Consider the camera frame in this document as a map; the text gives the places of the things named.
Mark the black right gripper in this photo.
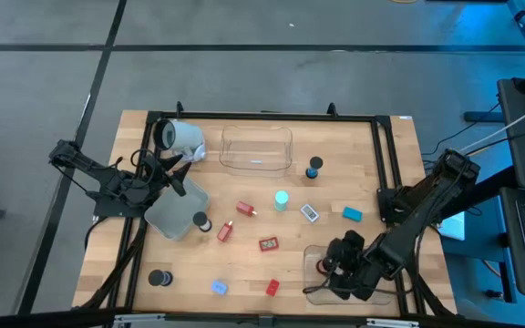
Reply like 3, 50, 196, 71
319, 230, 382, 302

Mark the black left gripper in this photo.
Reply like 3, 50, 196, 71
128, 153, 193, 206

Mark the teal rectangular box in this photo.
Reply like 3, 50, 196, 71
342, 206, 364, 223

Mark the white digital thermometer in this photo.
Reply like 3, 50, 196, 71
299, 203, 321, 224

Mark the red digital clock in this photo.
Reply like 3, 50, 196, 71
258, 236, 280, 252

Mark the clear plastic bin wavy rim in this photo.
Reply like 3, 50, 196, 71
219, 125, 294, 178

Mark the red bottle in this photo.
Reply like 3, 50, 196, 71
236, 200, 258, 218

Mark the teal cylinder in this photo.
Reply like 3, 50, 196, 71
273, 190, 290, 212

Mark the blue spool with black cap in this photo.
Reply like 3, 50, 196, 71
305, 156, 324, 179

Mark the dark spool with black cap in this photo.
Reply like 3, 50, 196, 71
147, 269, 174, 288

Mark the clear plastic bin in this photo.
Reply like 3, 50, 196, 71
303, 244, 395, 306

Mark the grey plastic bin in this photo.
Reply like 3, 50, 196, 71
143, 175, 211, 241

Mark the white paper sheet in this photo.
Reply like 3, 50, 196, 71
437, 211, 467, 241

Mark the black diagonal strut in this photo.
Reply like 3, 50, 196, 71
439, 166, 519, 220

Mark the black rig bar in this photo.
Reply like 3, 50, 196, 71
0, 307, 525, 328

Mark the black desk foot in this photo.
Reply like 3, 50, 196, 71
463, 110, 506, 124

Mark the white cylindrical security camera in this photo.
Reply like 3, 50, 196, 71
152, 118, 208, 163

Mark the black left gripper cable loop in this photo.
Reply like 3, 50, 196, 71
129, 148, 157, 169

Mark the black right cable bundle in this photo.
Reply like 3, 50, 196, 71
389, 263, 456, 316

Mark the black cable bundle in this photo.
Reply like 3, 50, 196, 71
79, 218, 149, 311
389, 263, 456, 316

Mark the black table frame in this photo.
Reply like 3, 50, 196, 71
107, 100, 427, 318

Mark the black left cable bundle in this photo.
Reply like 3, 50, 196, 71
79, 218, 149, 311

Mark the black floor cable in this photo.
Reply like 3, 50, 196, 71
421, 102, 503, 159

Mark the white cable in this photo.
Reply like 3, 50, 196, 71
460, 97, 525, 154

